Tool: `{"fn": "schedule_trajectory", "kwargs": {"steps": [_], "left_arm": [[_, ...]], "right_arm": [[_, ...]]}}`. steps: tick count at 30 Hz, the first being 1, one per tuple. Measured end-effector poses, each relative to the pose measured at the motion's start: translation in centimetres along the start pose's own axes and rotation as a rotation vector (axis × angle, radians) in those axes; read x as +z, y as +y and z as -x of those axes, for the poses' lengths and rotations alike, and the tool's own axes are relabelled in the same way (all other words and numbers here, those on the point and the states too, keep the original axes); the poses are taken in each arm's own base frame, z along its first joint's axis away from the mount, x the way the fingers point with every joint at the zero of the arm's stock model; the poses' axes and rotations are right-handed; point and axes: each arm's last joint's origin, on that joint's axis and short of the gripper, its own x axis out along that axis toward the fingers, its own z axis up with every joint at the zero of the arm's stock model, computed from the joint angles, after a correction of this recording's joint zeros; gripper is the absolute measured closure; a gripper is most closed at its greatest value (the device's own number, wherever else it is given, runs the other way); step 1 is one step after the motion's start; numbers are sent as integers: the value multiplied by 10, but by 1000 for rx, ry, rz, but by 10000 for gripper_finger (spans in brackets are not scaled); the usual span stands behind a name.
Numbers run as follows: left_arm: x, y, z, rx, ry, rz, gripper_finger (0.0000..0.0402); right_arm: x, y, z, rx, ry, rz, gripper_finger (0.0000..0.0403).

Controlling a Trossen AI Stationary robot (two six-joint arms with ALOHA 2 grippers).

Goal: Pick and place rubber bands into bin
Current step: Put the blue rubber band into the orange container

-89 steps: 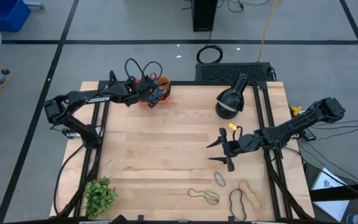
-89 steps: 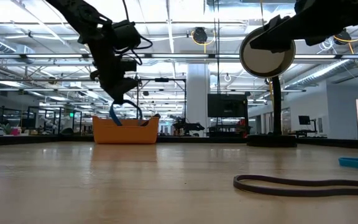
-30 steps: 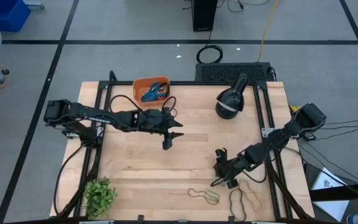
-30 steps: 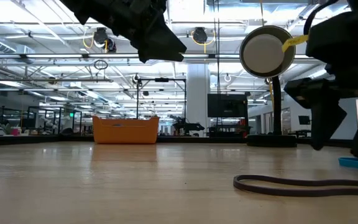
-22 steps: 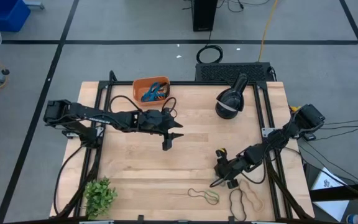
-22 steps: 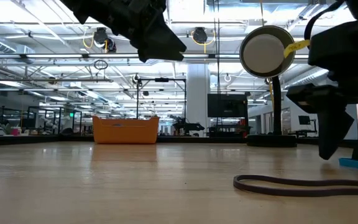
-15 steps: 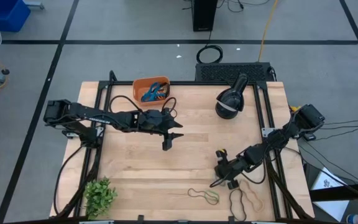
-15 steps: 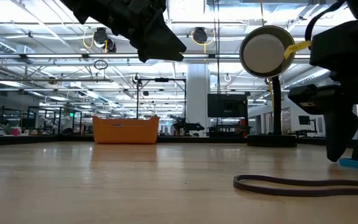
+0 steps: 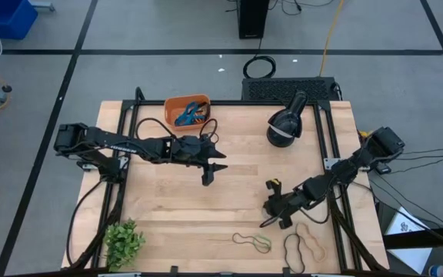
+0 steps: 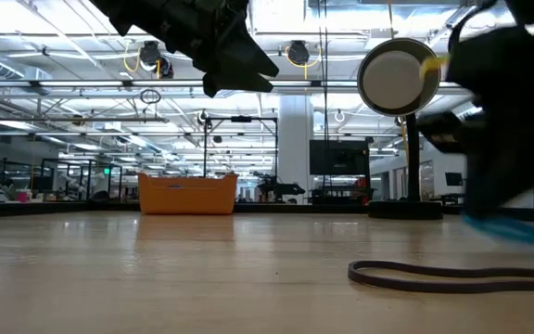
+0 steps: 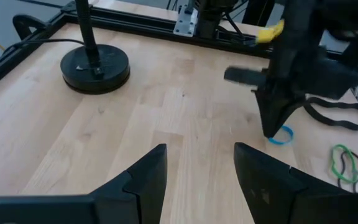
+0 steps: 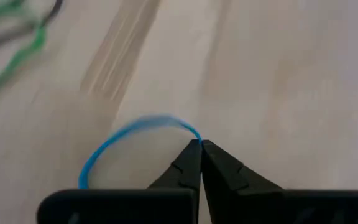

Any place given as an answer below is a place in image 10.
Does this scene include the dark purple rubber band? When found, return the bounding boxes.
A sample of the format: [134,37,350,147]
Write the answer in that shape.
[347,259,534,294]

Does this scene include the white pillar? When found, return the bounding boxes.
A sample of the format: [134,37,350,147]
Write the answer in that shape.
[278,95,314,204]

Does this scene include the round lamp on black stand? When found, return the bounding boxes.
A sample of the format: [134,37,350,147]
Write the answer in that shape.
[356,37,444,221]

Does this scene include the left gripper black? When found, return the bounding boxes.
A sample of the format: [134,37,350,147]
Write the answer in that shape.
[108,0,280,98]

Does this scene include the orange plastic bin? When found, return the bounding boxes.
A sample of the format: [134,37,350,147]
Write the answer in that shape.
[136,172,239,215]

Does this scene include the black monitor on stand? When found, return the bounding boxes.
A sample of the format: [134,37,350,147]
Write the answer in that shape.
[309,138,375,205]

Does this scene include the black workcell frame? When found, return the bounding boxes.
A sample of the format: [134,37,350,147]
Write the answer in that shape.
[39,157,124,201]

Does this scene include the black aluminium table frame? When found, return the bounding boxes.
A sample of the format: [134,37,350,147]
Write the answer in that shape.
[0,199,534,222]

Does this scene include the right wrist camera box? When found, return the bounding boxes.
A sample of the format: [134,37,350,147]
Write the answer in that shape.
[417,110,470,155]

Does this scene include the ceiling cable reel yellow cable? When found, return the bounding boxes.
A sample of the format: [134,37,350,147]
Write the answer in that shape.
[284,40,322,70]
[123,40,175,80]

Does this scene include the black cable coil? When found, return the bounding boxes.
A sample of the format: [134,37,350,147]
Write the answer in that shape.
[139,87,162,106]

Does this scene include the wide blue rubber band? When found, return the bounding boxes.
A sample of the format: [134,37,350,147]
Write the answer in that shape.
[462,213,534,250]

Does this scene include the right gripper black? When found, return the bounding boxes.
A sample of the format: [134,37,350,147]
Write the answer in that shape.
[447,25,534,218]

